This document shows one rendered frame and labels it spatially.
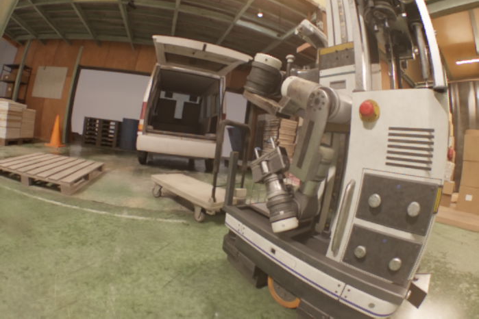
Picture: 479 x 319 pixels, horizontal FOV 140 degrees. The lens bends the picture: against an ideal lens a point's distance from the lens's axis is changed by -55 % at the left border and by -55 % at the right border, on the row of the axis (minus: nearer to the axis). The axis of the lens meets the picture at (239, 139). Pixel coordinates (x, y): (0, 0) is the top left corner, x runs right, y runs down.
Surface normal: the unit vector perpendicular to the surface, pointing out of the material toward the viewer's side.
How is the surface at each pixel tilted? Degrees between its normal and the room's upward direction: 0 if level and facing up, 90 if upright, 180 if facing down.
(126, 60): 90
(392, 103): 90
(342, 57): 90
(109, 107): 90
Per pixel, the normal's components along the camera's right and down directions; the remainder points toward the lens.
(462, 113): -0.96, -0.11
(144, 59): 0.37, 0.04
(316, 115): -0.86, -0.04
